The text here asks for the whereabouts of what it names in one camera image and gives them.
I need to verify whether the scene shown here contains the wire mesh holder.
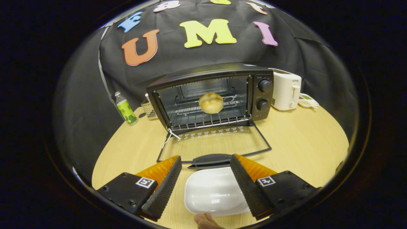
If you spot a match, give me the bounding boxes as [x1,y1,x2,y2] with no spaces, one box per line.
[141,93,158,120]

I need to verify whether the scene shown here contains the round golden bread bun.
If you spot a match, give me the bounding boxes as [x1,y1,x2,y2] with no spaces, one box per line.
[199,92,224,114]

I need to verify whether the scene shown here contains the white string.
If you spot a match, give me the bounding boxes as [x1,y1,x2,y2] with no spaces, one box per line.
[162,128,181,149]

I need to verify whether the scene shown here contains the white square plate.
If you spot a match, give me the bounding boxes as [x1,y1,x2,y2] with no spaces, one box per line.
[184,167,252,217]

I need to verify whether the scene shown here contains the black toaster oven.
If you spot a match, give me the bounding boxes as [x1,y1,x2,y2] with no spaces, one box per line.
[146,63,274,170]

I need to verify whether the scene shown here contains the white divided snack dish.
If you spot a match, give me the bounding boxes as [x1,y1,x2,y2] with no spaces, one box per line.
[298,93,320,109]

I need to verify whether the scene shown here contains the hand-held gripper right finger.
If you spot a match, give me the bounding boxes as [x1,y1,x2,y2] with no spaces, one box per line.
[230,154,321,221]

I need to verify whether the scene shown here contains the white pop-up toaster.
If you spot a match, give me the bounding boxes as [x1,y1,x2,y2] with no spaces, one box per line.
[269,68,302,111]

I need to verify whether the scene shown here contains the green label drink bottle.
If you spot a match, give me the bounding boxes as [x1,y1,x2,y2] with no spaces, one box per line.
[114,92,138,125]

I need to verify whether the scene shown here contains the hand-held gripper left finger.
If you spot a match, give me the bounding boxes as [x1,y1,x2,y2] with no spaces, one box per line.
[97,155,183,222]

